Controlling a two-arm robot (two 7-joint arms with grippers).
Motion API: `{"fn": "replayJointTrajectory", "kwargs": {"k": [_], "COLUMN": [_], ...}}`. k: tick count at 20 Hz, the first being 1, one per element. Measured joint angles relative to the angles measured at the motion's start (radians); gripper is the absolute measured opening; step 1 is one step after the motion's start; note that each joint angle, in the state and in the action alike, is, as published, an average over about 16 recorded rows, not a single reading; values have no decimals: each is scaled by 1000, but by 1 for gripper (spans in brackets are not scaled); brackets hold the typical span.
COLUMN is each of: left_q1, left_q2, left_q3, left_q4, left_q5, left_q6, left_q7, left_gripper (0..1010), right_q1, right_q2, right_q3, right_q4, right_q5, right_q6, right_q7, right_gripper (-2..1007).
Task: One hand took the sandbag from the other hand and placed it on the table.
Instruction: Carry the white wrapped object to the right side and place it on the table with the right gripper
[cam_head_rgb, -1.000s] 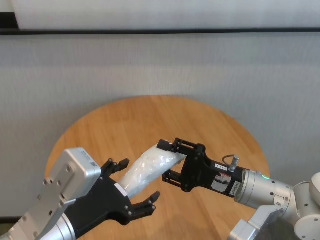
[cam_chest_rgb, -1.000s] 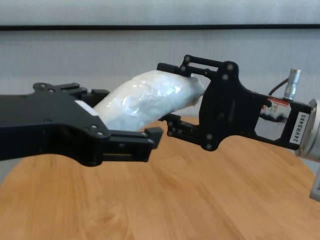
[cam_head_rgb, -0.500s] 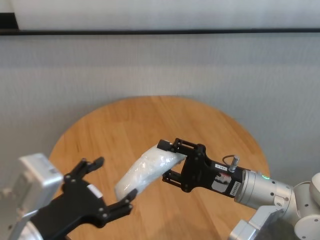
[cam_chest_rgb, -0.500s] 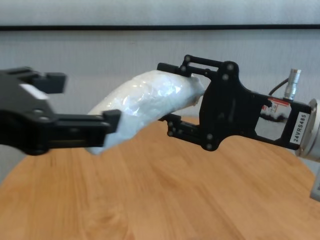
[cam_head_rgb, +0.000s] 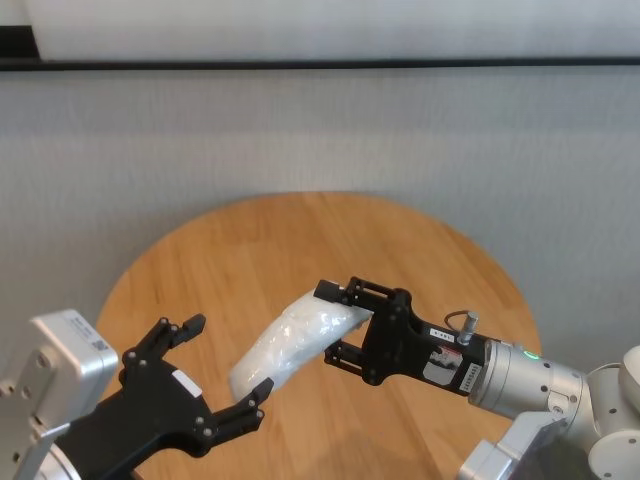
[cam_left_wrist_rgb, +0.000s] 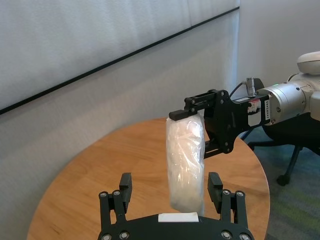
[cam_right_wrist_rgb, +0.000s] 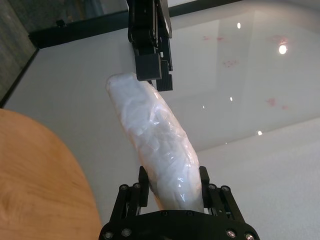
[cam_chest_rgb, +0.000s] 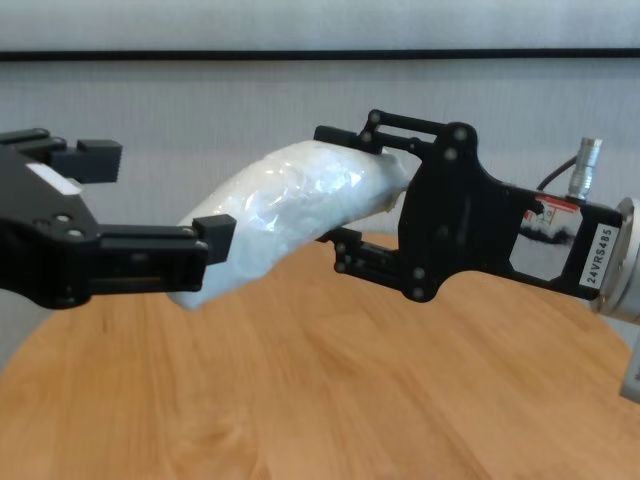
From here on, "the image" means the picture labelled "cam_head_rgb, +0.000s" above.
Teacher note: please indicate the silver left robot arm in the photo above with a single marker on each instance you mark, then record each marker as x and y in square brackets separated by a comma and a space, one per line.
[62, 465]

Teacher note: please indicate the dark brown wall panel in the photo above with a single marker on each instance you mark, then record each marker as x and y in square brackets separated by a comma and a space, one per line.
[17, 42]

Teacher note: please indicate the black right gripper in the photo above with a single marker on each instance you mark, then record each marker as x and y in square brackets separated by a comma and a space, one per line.
[420, 350]

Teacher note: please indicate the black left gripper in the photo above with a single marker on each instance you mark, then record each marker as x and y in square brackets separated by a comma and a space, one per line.
[145, 405]

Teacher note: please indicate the white plastic-wrapped sandbag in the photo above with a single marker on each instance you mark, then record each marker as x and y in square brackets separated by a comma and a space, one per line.
[295, 345]

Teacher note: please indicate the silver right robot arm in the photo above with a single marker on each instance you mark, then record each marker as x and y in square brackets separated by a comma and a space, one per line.
[550, 390]

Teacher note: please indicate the black wall rail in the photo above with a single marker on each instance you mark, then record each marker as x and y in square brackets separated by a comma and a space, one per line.
[320, 64]

